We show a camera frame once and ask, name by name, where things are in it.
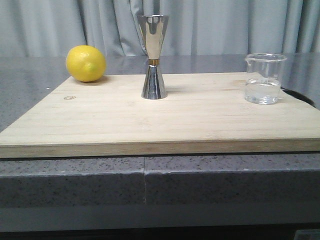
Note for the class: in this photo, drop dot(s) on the steel hourglass jigger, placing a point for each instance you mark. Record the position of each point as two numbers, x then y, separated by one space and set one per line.
153 29

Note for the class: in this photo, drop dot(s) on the clear glass beaker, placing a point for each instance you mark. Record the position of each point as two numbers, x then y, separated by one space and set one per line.
264 75

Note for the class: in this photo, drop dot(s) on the wooden cutting board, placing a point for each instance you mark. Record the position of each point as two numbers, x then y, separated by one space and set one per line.
202 113

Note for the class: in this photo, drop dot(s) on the yellow lemon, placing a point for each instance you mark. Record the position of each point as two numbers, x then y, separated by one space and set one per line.
85 63

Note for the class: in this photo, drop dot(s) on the grey curtain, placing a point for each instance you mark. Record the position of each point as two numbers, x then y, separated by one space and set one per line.
50 28

